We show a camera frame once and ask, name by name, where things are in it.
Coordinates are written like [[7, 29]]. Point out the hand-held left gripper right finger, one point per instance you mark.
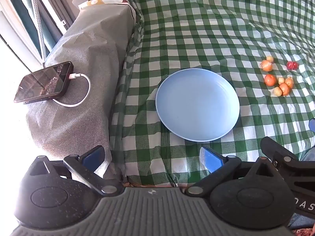
[[212, 159]]

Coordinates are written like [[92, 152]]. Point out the small red fruit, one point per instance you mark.
[[290, 65], [295, 65]]

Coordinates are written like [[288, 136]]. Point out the small yellow potato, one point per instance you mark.
[[270, 58], [281, 80], [278, 91]]

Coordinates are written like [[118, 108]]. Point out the light blue plate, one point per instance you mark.
[[197, 105]]

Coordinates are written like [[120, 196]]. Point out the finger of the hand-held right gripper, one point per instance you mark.
[[312, 126], [276, 147]]

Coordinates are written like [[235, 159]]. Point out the orange tomato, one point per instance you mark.
[[270, 80]]

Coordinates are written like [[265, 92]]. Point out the white device with yellow label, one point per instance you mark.
[[93, 2]]

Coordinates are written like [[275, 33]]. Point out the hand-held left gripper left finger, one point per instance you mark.
[[92, 157]]

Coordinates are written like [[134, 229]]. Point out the green white checkered cloth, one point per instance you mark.
[[196, 29]]

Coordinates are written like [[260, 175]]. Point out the small orange fruit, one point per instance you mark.
[[284, 88]]

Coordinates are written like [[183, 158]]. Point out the white perforated pole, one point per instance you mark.
[[38, 27]]

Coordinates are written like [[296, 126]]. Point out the grey covered box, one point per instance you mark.
[[81, 118]]

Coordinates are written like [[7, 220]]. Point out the orange onion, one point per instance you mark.
[[266, 65], [289, 81]]

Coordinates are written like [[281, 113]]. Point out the black smartphone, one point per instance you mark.
[[44, 82]]

